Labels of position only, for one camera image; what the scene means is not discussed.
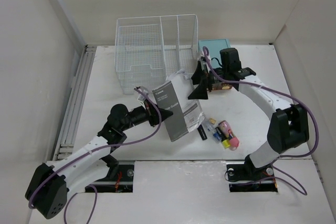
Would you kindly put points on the grey setup guide booklet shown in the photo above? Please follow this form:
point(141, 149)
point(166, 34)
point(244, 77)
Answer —
point(172, 96)

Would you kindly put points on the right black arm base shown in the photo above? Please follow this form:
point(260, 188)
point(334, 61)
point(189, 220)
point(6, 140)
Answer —
point(243, 178)

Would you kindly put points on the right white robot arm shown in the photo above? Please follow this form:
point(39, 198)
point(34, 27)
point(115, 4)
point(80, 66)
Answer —
point(288, 126)

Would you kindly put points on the pink cartoon glue bottle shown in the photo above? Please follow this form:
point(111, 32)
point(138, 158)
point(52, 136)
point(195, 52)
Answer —
point(230, 141)

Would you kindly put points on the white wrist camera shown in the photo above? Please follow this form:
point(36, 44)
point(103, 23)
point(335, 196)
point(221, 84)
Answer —
point(203, 58)
point(142, 94)

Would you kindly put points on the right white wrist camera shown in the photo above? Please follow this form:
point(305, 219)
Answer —
point(203, 58)

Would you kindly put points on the yellow cap black highlighter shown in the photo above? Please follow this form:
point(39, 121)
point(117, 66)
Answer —
point(224, 140)

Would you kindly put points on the purple cap black marker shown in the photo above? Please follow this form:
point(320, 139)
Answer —
point(202, 133)

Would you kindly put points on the aluminium rail frame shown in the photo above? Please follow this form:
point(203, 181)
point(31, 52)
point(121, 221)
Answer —
point(65, 141)

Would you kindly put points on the teal mini drawer cabinet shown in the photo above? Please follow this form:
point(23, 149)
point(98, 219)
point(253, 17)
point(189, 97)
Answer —
point(214, 47)

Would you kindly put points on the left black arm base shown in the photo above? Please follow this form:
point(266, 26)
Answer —
point(119, 178)

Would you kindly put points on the white wire desk organizer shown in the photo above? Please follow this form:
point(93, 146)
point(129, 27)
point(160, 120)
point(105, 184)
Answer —
point(149, 49)

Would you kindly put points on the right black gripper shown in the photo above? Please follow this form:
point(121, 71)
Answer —
point(203, 80)

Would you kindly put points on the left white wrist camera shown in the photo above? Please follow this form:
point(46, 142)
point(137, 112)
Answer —
point(142, 94)

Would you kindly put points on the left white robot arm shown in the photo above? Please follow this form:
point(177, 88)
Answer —
point(52, 186)

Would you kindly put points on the blue cap clear pen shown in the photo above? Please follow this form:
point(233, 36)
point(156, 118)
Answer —
point(212, 131)

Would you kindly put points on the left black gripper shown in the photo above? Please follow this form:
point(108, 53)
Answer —
point(154, 120)

